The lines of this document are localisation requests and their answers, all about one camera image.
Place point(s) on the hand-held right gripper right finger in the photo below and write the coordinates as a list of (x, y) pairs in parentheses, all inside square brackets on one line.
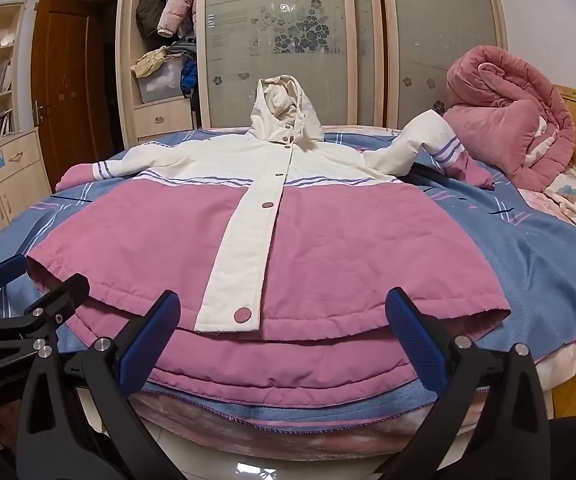
[(412, 345)]

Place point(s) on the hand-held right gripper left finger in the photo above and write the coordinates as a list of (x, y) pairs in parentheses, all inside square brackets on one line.
[(148, 347)]

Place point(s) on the rolled pink quilt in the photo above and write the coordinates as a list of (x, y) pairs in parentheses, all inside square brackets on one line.
[(497, 125)]

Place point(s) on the brown wooden door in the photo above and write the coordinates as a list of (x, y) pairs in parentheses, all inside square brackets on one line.
[(63, 85)]

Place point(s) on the beige wardrobe with frosted doors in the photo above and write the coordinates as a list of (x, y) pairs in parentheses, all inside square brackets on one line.
[(407, 35)]

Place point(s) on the beige crumpled cloth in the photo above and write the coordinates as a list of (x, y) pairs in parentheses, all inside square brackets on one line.
[(150, 62)]

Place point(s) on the pink hanging puffer jacket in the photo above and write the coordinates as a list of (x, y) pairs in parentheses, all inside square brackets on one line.
[(178, 5)]

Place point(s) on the blue garment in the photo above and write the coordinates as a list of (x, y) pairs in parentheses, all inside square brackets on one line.
[(189, 77)]

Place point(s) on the brown hanging jacket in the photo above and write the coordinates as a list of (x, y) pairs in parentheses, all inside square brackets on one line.
[(150, 7)]

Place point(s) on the clear plastic storage box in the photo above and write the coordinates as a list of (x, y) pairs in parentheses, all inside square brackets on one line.
[(160, 85)]

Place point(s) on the beige bookshelf cabinet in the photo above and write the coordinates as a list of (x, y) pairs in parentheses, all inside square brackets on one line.
[(13, 185)]

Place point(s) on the beige wardrobe drawer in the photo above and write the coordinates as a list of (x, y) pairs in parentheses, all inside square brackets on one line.
[(163, 120)]

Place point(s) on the blue plaid blanket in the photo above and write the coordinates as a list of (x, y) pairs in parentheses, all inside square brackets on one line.
[(527, 270)]

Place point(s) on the pink and white hooded jacket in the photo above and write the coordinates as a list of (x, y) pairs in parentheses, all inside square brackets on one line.
[(343, 240)]

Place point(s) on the grey garment pile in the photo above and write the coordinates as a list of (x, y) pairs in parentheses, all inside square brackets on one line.
[(183, 49)]

